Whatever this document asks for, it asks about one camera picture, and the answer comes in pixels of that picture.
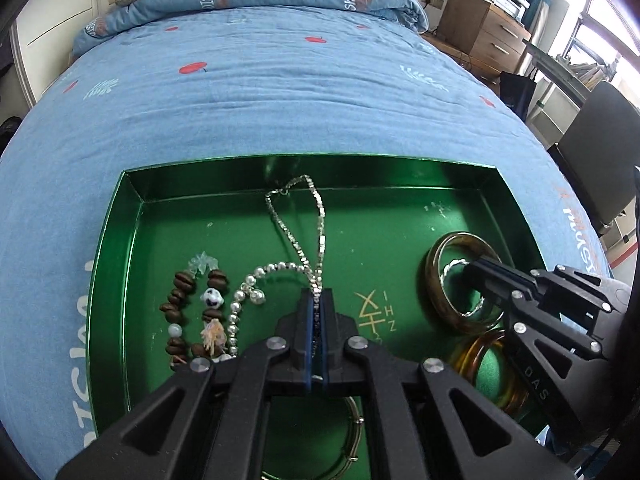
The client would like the brown bangle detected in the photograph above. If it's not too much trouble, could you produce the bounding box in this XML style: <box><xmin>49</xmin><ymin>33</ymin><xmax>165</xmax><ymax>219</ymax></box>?
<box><xmin>425</xmin><ymin>232</ymin><xmax>506</xmax><ymax>335</ymax></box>

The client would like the dark grey chair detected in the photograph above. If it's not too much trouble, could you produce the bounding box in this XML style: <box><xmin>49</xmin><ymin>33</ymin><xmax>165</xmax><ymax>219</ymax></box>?
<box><xmin>547</xmin><ymin>80</ymin><xmax>640</xmax><ymax>251</ymax></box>

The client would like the brown bead bracelet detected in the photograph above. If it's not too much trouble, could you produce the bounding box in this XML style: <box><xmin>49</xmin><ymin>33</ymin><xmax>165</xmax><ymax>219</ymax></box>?
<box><xmin>159</xmin><ymin>252</ymin><xmax>241</xmax><ymax>368</ymax></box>

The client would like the black tote bag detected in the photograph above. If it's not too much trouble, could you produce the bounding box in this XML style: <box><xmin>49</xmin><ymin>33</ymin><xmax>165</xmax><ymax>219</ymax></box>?
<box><xmin>499</xmin><ymin>71</ymin><xmax>538</xmax><ymax>121</ymax></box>

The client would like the black backpack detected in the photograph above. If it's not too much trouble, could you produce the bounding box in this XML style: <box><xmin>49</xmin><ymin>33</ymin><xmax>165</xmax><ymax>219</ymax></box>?
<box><xmin>0</xmin><ymin>117</ymin><xmax>21</xmax><ymax>161</ymax></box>

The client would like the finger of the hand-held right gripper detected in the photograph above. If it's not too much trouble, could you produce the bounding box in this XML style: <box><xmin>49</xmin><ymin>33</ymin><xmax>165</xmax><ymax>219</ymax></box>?
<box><xmin>475</xmin><ymin>280</ymin><xmax>607</xmax><ymax>448</ymax></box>
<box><xmin>462</xmin><ymin>258</ymin><xmax>632</xmax><ymax>313</ymax></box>

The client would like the green metal tray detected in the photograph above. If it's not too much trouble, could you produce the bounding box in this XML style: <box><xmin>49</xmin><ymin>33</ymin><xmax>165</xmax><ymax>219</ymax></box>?
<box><xmin>86</xmin><ymin>152</ymin><xmax>551</xmax><ymax>480</ymax></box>

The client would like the silver bead bracelet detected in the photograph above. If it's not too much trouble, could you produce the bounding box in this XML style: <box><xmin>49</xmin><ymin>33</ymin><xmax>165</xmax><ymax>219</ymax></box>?
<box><xmin>227</xmin><ymin>261</ymin><xmax>313</xmax><ymax>361</ymax></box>

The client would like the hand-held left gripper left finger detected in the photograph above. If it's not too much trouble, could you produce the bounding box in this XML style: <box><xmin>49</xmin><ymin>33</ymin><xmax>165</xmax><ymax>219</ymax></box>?
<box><xmin>57</xmin><ymin>287</ymin><xmax>317</xmax><ymax>480</ymax></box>

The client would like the amber bangle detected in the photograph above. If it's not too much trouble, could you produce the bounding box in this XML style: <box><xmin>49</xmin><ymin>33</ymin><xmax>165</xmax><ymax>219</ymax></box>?
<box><xmin>447</xmin><ymin>330</ymin><xmax>531</xmax><ymax>413</ymax></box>

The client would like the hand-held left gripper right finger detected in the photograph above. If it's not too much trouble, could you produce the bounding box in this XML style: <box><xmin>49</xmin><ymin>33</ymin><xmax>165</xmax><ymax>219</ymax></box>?
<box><xmin>316</xmin><ymin>287</ymin><xmax>576</xmax><ymax>480</ymax></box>

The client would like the white wardrobe door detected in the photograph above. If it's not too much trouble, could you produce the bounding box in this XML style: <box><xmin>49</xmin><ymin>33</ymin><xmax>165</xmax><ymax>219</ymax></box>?
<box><xmin>10</xmin><ymin>0</ymin><xmax>121</xmax><ymax>106</ymax></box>

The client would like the twisted silver ring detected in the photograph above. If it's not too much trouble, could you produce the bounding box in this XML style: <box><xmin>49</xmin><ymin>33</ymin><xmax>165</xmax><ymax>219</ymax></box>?
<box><xmin>440</xmin><ymin>256</ymin><xmax>501</xmax><ymax>320</ymax></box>

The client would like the wooden drawer cabinet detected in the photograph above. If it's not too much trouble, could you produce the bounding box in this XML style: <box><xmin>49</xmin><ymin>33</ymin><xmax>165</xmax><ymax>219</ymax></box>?
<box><xmin>437</xmin><ymin>0</ymin><xmax>532</xmax><ymax>73</ymax></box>

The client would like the low wooden nightstand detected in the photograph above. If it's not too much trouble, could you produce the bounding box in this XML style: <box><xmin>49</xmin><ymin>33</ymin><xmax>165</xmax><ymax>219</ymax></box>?
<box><xmin>420</xmin><ymin>32</ymin><xmax>501</xmax><ymax>86</ymax></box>

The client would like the thin silver chain necklace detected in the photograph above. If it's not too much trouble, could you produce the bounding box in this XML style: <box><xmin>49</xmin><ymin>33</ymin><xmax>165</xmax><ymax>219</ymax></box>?
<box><xmin>265</xmin><ymin>174</ymin><xmax>328</xmax><ymax>296</ymax></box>

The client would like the thin silver bangle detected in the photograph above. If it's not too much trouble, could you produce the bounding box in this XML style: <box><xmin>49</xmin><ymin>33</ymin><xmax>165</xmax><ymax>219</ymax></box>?
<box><xmin>260</xmin><ymin>395</ymin><xmax>365</xmax><ymax>480</ymax></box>

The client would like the white desk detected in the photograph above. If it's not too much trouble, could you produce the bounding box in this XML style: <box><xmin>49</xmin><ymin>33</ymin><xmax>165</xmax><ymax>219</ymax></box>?
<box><xmin>530</xmin><ymin>42</ymin><xmax>616</xmax><ymax>106</ymax></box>

